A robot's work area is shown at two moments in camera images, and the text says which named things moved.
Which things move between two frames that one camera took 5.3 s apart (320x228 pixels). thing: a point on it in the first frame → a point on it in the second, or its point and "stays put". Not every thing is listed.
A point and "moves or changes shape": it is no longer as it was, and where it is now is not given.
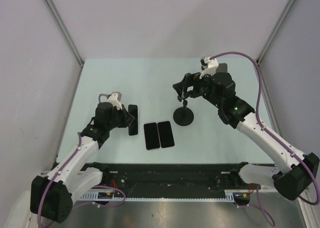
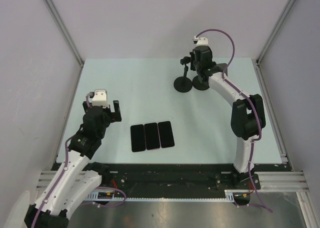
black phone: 165,134 stays put
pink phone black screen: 151,135 stays put
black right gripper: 190,80 → 193,57
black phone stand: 183,116 moves or changes shape
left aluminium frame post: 60,22 stays put
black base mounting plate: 178,176 stays put
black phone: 133,128 → 137,138
